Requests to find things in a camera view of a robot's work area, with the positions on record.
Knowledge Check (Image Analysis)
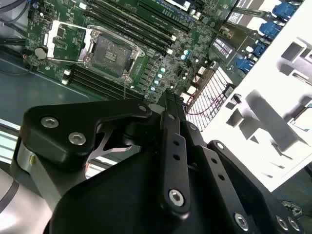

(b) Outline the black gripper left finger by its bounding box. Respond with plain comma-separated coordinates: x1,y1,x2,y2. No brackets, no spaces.
20,90,192,218

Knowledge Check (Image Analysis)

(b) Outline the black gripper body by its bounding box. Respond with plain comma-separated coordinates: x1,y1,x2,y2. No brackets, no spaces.
48,152,276,234

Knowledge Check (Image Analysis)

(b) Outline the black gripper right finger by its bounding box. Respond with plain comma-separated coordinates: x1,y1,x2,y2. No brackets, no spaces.
173,96,307,234

